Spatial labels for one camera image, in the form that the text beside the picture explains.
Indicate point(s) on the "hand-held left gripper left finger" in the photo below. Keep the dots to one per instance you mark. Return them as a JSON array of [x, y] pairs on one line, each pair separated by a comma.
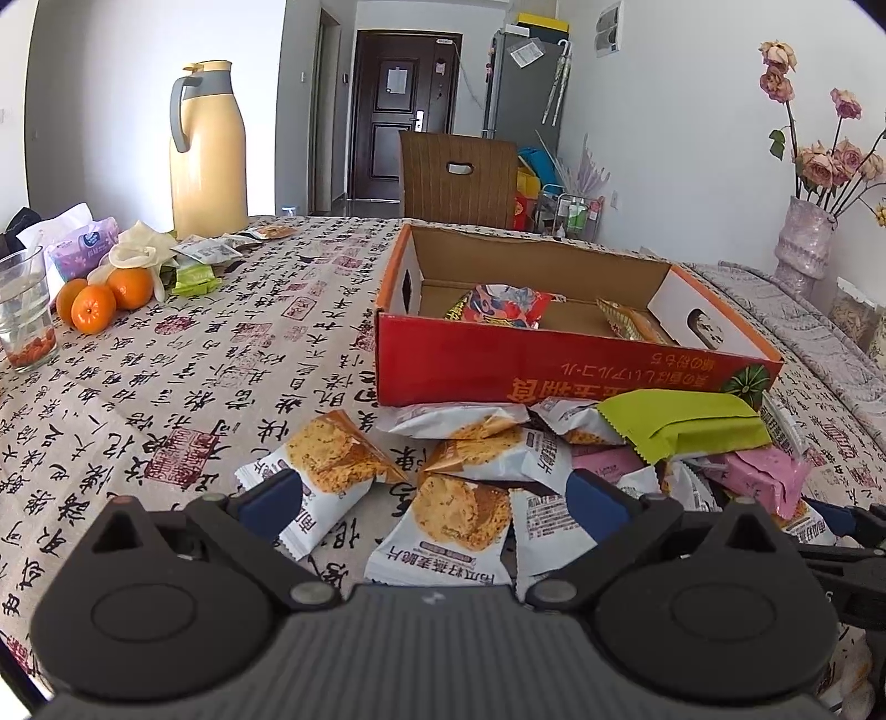
[[273, 502]]

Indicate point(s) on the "purple tissue pack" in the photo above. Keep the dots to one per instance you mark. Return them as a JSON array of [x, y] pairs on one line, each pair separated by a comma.
[[83, 249]]

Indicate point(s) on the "glass jar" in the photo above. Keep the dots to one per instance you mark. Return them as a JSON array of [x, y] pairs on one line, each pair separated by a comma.
[[855, 311]]

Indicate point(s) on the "pink vase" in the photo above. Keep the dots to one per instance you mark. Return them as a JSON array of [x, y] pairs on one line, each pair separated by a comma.
[[803, 239]]

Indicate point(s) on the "white plastic bag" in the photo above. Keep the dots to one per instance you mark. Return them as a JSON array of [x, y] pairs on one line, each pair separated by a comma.
[[55, 221]]

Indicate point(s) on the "yellow plastic bag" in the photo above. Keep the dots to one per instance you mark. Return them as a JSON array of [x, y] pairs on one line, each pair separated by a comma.
[[526, 183]]

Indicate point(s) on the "pink snack packet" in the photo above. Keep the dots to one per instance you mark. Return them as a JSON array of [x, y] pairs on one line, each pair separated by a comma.
[[754, 478], [606, 460]]

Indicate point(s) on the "dark entrance door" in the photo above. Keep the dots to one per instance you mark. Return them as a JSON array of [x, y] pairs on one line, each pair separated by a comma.
[[394, 118]]

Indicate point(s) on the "glass cup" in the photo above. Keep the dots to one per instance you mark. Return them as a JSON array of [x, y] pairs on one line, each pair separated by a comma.
[[24, 311]]

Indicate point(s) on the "white paper sheet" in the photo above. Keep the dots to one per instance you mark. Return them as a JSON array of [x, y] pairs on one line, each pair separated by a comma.
[[526, 52]]

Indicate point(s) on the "red gift box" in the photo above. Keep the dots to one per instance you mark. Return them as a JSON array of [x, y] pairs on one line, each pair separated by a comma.
[[524, 211]]

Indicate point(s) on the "orange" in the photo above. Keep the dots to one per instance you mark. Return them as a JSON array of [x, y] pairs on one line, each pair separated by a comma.
[[93, 308], [66, 299], [131, 286]]

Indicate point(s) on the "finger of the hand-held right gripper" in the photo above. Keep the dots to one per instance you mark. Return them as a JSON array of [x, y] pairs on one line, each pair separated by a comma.
[[862, 588], [830, 520]]

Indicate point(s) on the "small orange snack packet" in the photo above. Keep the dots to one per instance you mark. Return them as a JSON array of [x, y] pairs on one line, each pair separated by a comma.
[[273, 232]]

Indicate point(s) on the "red colourful snack bag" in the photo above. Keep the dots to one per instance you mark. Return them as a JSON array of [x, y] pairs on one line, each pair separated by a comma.
[[502, 304]]

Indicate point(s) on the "blue plastic dustpan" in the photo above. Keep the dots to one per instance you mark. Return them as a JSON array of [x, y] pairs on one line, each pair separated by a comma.
[[536, 163]]

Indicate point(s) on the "folded umbrella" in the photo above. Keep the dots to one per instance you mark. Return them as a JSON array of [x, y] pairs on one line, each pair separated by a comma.
[[557, 83]]

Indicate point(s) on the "small white sachet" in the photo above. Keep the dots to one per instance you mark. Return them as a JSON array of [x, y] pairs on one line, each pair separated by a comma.
[[201, 248]]

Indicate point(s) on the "large green snack packet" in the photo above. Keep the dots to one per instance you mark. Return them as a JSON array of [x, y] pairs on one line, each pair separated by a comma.
[[685, 426]]

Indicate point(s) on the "small dark sachet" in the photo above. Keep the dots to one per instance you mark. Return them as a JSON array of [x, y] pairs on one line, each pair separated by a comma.
[[237, 242]]

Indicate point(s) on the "cream crumpled plastic bag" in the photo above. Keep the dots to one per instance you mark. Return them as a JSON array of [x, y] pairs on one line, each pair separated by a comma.
[[142, 246]]

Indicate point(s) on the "red cardboard box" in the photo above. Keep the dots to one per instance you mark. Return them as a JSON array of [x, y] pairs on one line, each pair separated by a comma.
[[526, 367]]

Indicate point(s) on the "grey refrigerator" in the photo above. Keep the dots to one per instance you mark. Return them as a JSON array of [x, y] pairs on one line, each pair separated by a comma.
[[519, 97]]

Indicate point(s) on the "small green snack packet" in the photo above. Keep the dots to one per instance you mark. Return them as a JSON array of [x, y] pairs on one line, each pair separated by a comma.
[[194, 278]]

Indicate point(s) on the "black bag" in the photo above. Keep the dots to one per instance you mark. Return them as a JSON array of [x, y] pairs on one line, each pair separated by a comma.
[[19, 225]]

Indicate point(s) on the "grey interior door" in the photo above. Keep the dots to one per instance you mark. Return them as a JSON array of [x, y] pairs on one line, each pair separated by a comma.
[[325, 111]]

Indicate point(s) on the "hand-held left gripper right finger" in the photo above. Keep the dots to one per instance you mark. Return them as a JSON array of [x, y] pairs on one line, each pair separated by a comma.
[[595, 502]]

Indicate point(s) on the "gold orange snack packet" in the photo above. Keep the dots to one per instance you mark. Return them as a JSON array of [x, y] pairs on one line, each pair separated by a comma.
[[630, 320]]

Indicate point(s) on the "yellow box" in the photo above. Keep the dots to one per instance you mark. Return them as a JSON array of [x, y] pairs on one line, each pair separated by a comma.
[[543, 24]]

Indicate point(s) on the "dried rose bouquet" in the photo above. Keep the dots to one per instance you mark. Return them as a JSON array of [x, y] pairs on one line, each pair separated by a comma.
[[824, 163]]

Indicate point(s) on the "wooden chair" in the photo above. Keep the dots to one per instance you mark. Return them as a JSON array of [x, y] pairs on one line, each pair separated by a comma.
[[457, 176]]

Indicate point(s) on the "yellow thermos jug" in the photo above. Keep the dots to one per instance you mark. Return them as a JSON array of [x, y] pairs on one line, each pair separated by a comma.
[[207, 159]]

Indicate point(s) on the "metal trolley rack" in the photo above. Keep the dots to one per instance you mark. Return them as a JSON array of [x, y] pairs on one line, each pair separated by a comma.
[[571, 214]]

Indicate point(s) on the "pile of white cracker packets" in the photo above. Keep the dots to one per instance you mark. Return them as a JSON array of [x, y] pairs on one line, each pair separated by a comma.
[[450, 519]]

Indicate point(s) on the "grey paisley cloth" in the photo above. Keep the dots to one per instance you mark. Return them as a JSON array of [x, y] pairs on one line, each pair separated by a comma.
[[796, 332]]

